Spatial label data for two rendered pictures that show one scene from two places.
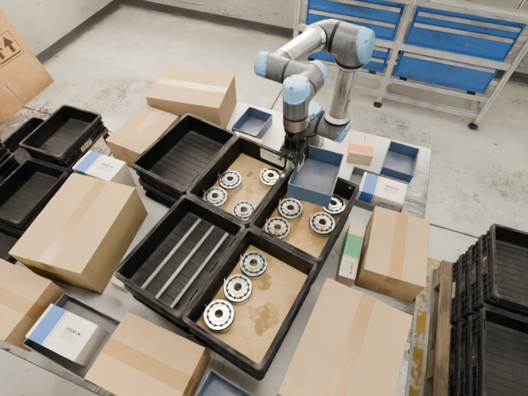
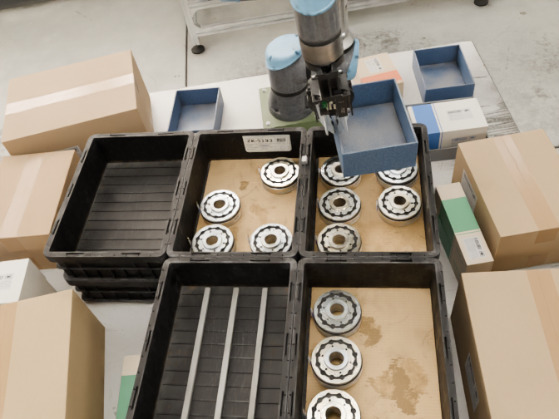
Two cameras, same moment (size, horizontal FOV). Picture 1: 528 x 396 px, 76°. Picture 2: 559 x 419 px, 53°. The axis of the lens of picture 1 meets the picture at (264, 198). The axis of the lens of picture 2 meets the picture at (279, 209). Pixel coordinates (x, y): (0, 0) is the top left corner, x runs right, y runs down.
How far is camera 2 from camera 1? 0.28 m
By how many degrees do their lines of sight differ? 10
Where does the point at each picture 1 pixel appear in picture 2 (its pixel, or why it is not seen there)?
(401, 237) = (521, 170)
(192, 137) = (115, 172)
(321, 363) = (537, 400)
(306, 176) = (353, 136)
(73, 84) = not seen: outside the picture
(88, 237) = (38, 408)
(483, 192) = (545, 82)
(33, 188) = not seen: outside the picture
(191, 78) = (62, 83)
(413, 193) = (486, 109)
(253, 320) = (389, 397)
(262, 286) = (369, 338)
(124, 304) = not seen: outside the picture
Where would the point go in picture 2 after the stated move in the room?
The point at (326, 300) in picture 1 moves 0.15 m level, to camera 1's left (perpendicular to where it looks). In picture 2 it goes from (482, 306) to (418, 340)
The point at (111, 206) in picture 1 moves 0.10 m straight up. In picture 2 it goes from (48, 338) to (25, 317)
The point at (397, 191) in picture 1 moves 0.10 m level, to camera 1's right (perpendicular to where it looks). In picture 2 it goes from (468, 112) to (497, 100)
